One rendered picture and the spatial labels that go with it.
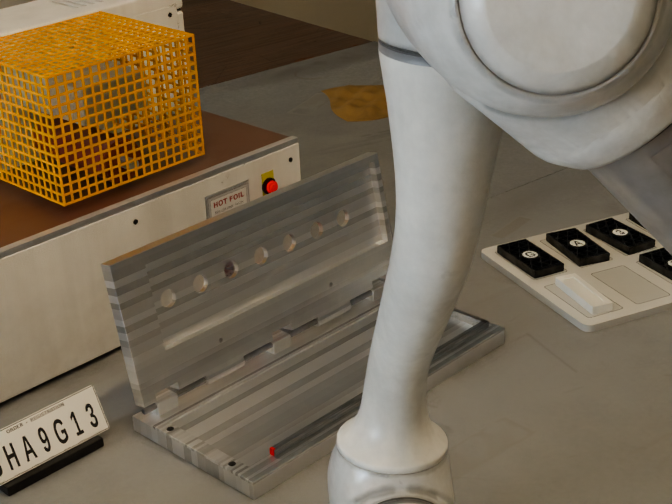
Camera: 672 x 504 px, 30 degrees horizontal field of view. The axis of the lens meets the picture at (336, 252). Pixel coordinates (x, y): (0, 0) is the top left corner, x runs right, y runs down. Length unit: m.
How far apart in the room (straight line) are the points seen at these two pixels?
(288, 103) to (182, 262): 1.11
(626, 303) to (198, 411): 0.60
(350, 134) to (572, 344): 0.86
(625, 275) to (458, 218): 0.93
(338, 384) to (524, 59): 0.95
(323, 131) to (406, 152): 1.52
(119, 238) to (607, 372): 0.63
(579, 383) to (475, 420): 0.15
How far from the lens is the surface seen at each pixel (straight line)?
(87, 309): 1.61
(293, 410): 1.47
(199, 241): 1.49
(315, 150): 2.28
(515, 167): 2.19
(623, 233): 1.90
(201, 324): 1.50
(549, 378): 1.56
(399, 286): 0.94
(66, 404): 1.46
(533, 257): 1.81
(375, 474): 1.12
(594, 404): 1.52
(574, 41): 0.60
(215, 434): 1.44
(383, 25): 0.85
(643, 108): 0.67
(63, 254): 1.56
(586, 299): 1.70
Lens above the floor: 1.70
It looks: 25 degrees down
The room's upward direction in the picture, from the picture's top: 3 degrees counter-clockwise
